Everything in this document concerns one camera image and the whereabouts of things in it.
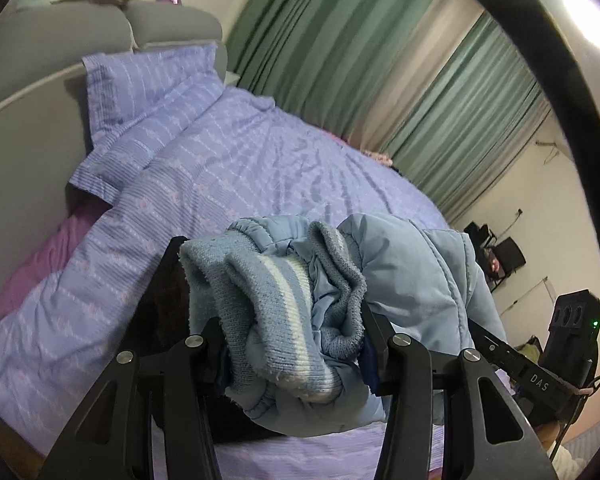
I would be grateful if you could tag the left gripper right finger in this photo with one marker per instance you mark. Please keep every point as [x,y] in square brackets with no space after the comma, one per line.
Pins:
[486,435]

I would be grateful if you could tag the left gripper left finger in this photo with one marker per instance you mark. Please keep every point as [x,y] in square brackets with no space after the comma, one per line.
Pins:
[109,434]

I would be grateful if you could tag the light blue padded pants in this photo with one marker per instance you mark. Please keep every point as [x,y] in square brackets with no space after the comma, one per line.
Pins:
[289,294]

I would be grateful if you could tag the right hand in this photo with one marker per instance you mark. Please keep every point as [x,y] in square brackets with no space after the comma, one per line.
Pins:
[549,435]

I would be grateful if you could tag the black folding chair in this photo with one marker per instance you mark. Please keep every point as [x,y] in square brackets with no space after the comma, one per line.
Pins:
[505,259]

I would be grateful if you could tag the purple floral bed cover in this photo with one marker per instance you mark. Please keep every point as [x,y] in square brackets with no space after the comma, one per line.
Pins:
[242,158]

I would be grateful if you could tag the purple striped pillow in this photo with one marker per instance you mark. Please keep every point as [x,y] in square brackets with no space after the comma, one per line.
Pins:
[137,104]

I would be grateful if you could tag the grey padded headboard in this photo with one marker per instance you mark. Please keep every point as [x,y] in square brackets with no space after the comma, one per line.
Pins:
[43,111]

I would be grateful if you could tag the green curtains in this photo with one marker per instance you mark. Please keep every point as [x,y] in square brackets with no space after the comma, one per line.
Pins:
[435,85]

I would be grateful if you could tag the ceiling lamp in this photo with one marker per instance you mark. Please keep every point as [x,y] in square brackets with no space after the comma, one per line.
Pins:
[585,14]

